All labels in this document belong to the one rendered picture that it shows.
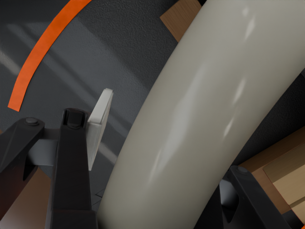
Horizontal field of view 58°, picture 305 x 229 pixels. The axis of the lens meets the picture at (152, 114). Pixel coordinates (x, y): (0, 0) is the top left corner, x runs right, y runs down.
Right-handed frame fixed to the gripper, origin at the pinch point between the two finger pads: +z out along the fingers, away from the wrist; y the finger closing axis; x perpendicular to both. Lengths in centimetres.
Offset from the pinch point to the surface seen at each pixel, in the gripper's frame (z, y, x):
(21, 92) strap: 86, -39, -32
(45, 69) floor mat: 86, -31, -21
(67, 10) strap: 85, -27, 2
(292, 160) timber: 67, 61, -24
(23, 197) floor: 89, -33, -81
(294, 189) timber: 62, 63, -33
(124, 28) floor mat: 84, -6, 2
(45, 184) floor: 88, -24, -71
